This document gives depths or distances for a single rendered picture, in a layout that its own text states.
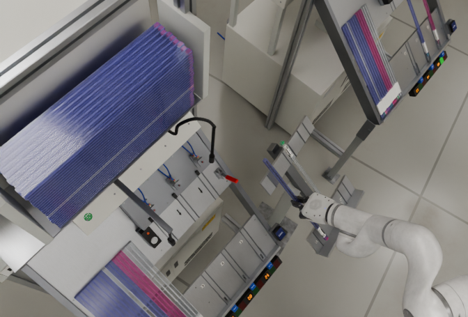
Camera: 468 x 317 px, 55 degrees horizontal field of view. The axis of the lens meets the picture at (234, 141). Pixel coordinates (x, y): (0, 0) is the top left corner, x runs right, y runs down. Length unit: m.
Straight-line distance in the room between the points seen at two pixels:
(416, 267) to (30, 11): 1.13
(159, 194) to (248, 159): 1.38
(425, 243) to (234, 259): 0.80
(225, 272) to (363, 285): 1.14
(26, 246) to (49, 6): 0.60
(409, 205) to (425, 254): 1.72
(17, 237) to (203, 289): 0.75
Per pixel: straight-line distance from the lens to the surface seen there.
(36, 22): 1.16
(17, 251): 1.30
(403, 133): 3.16
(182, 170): 1.51
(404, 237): 1.29
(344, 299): 2.71
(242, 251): 1.82
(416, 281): 1.26
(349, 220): 1.59
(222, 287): 1.82
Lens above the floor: 2.58
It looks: 65 degrees down
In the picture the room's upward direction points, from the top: 10 degrees clockwise
